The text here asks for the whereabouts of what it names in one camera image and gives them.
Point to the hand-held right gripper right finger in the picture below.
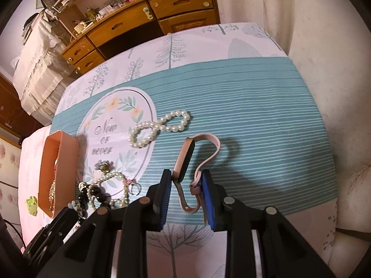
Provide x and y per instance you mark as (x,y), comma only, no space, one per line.
(209,205)

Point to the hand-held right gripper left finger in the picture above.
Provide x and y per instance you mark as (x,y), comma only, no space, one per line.
(161,205)

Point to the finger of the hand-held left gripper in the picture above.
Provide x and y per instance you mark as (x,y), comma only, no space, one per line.
(65,220)

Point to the green hair clip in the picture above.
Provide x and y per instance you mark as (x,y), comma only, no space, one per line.
(32,205)

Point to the orange plastic box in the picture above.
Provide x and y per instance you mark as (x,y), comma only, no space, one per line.
(69,156)

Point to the flower brooch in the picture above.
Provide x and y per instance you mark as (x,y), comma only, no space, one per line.
(103,166)

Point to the pink floral cloth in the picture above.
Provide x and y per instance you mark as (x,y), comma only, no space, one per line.
(29,165)

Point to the teal striped printed tablecloth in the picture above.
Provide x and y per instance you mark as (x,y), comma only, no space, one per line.
(246,107)

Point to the white lace cloth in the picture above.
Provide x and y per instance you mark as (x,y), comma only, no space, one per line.
(37,63)

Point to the wooden desk with drawers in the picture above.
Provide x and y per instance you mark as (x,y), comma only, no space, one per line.
(124,26)

